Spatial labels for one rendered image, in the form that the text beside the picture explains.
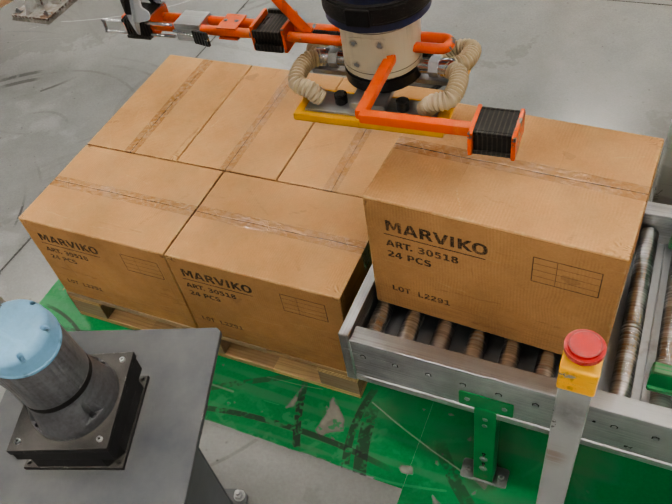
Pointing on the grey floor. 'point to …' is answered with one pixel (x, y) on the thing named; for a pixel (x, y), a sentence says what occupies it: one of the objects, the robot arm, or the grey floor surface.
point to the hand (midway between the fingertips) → (146, 19)
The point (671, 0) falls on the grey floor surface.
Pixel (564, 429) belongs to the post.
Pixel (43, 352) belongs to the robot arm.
